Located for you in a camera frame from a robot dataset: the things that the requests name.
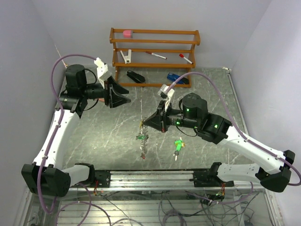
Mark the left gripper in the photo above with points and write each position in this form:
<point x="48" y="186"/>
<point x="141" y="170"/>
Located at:
<point x="111" y="86"/>

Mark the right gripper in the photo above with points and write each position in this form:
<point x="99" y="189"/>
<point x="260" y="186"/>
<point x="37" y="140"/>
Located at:
<point x="159" y="121"/>

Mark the metal key ring disc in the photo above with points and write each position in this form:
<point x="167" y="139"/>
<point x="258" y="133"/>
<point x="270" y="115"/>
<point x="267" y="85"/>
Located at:
<point x="143" y="142"/>

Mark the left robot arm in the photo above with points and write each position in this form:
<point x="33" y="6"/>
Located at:
<point x="68" y="112"/>

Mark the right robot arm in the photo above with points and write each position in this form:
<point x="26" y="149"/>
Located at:
<point x="270" y="167"/>

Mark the black stapler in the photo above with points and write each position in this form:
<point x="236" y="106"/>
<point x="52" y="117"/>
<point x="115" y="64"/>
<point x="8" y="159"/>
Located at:
<point x="137" y="78"/>

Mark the green tag key upper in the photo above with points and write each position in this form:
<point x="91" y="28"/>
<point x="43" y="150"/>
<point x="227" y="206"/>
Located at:
<point x="179" y="143"/>

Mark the green tag key lower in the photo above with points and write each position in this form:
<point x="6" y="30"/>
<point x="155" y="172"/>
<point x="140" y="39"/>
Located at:
<point x="177" y="152"/>

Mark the white clip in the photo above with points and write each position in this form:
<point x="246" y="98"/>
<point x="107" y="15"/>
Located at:
<point x="126" y="58"/>

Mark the wooden shelf rack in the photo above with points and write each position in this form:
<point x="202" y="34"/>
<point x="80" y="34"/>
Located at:
<point x="167" y="43"/>

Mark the blue stapler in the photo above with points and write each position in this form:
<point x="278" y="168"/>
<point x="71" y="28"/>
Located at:
<point x="173" y="77"/>

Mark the red white marker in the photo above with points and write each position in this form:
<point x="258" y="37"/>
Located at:
<point x="156" y="55"/>

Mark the pink eraser block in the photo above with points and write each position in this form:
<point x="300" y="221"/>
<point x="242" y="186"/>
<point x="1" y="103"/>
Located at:
<point x="128" y="34"/>

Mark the red capped marker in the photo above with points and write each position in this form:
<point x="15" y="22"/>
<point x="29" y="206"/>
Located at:
<point x="186" y="59"/>

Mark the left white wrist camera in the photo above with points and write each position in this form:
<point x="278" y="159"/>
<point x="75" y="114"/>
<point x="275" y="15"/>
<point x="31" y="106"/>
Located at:
<point x="102" y="71"/>

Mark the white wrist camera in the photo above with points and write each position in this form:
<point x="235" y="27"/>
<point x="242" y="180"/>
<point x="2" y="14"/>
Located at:
<point x="102" y="71"/>
<point x="166" y="92"/>

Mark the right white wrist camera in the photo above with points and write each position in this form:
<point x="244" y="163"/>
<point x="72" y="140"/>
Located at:
<point x="166" y="92"/>

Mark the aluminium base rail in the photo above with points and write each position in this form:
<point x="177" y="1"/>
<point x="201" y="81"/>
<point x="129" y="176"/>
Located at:
<point x="150" y="179"/>

